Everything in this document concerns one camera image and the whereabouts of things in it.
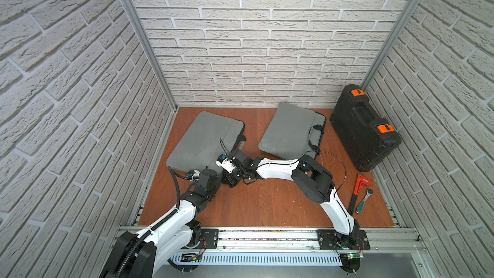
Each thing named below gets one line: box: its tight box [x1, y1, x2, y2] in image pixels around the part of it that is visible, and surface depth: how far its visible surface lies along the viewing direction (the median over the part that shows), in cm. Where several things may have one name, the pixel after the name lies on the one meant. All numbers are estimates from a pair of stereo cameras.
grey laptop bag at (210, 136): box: [165, 111, 246, 173], surface depth 102 cm
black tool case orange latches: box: [329, 83, 403, 173], surface depth 86 cm
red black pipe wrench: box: [347, 175, 372, 217], surface depth 88 cm
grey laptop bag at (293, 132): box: [257, 102, 327, 161], surface depth 105 cm
